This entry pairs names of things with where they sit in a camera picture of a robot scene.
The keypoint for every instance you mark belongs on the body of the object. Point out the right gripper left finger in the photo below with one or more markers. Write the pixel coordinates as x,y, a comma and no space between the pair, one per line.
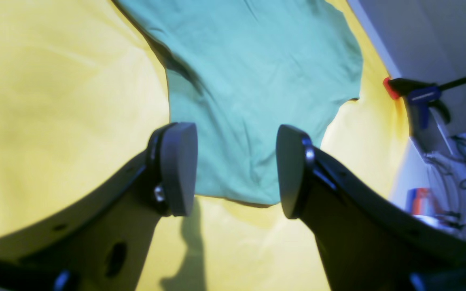
101,242

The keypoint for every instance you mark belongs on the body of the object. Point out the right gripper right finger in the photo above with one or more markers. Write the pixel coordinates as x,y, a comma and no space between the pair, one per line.
365,242

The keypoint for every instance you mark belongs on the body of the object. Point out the green T-shirt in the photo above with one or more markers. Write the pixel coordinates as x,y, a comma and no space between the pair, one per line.
239,69

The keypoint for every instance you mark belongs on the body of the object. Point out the blue red clamp left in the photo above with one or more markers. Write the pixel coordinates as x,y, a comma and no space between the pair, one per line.
422,95

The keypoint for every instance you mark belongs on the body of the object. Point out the yellow table cloth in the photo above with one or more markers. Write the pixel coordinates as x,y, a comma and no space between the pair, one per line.
82,89

